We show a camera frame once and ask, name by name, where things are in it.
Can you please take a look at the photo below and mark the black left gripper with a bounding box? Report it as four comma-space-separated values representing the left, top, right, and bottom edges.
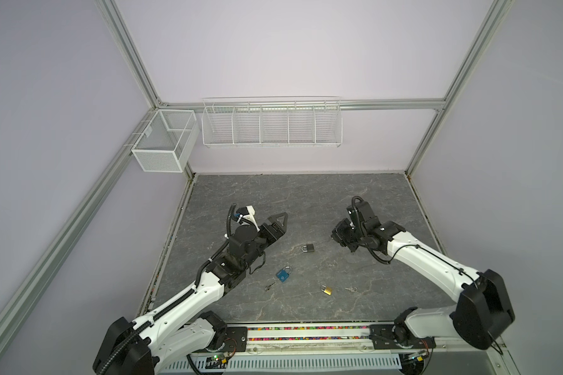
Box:
242, 212, 287, 270

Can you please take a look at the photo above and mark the black padlock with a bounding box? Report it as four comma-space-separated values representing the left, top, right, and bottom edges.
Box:
301, 244, 314, 253

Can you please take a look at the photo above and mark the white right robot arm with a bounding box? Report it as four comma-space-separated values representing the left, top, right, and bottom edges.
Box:
331, 196, 515, 350

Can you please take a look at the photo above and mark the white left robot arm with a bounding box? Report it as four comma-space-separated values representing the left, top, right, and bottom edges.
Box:
92, 206, 289, 374

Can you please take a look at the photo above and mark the small key near blue padlock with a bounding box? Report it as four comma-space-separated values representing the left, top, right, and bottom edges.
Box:
264, 282, 276, 292

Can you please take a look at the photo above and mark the blue padlock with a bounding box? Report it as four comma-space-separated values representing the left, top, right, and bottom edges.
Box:
276, 266, 292, 283

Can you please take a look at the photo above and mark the brass padlock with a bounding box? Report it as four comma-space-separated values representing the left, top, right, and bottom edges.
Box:
321, 285, 332, 295

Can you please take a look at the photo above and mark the white mesh box basket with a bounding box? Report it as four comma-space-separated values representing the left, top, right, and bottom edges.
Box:
131, 109, 200, 173

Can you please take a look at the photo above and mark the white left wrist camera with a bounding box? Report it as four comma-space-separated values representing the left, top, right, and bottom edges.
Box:
234, 206, 258, 228

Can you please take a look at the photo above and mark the white wire shelf basket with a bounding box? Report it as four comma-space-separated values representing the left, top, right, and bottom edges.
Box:
202, 96, 343, 148

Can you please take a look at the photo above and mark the white vented cable duct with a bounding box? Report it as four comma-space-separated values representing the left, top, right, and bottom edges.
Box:
161, 353, 403, 374

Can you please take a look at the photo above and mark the aluminium frame corner post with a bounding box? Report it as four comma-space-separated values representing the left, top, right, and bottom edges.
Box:
95, 0, 162, 108

